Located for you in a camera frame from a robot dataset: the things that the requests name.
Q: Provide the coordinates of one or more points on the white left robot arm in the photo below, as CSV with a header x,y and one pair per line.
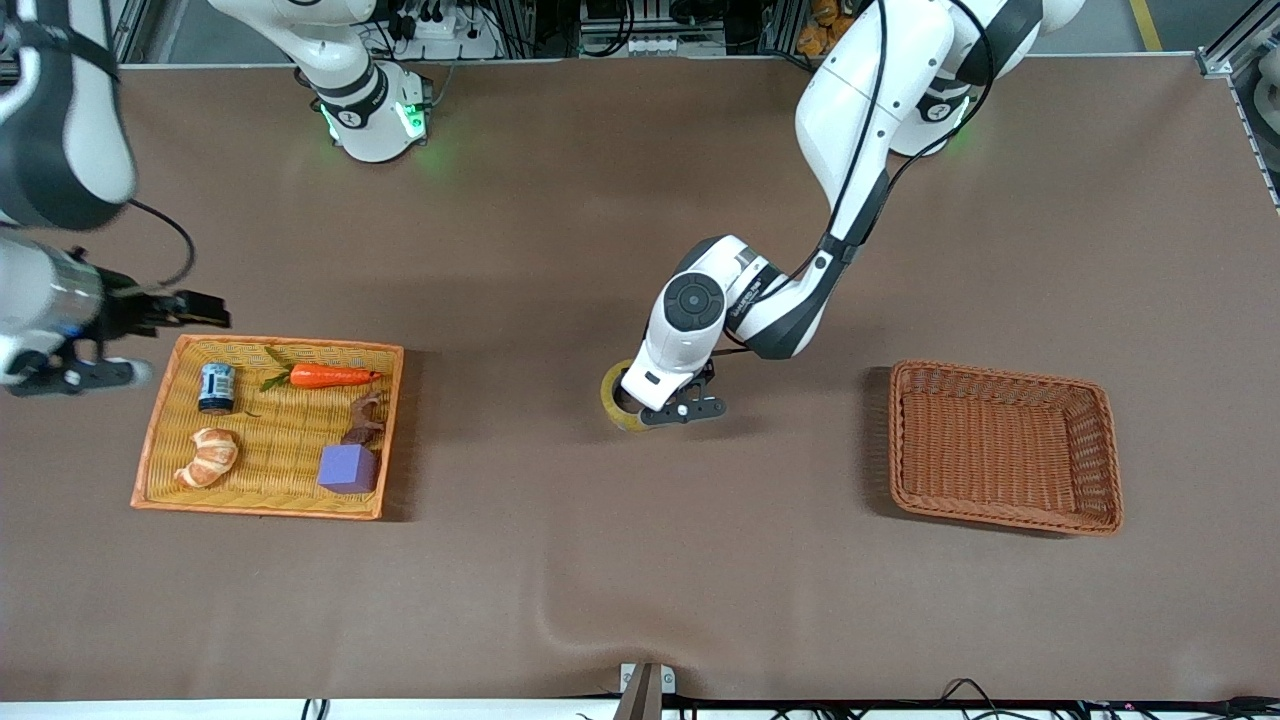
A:
x,y
840,110

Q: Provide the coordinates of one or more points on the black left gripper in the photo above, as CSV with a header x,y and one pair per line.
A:
x,y
621,393

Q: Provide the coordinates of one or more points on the toy croissant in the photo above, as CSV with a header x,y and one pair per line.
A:
x,y
208,460

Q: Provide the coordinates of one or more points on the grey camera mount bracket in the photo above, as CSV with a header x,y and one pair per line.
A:
x,y
645,690

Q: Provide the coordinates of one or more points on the yellow wicker tray orange rim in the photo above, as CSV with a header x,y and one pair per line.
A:
x,y
270,450

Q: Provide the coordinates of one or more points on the bag of orange bread rolls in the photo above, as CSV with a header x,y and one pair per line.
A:
x,y
815,35

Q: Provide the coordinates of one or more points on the clear yellowish tape roll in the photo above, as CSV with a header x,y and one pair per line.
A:
x,y
610,400

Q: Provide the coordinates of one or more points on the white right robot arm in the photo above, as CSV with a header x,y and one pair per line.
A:
x,y
350,110

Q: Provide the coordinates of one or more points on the small white power strip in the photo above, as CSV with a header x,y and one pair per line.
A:
x,y
655,45

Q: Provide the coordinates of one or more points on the brown table cloth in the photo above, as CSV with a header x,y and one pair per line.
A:
x,y
500,300

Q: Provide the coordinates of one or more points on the aluminium frame rack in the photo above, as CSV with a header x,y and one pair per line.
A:
x,y
140,30

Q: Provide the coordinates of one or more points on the brown toy animal figurine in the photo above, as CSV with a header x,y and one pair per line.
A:
x,y
363,420

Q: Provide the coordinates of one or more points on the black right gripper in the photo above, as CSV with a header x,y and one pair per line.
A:
x,y
128,309

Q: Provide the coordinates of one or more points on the large white power strip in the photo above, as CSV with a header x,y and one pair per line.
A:
x,y
450,40

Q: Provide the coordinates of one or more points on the brown wicker basket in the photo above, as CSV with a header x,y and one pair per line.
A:
x,y
985,445

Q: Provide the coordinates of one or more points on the orange toy carrot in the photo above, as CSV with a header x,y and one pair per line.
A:
x,y
335,376

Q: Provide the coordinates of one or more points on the small blue labelled can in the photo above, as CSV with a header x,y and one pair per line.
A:
x,y
216,388

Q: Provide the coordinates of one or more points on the purple foam cube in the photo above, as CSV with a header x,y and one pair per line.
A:
x,y
348,470

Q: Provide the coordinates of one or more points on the aluminium profile bar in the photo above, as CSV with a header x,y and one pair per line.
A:
x,y
1215,62

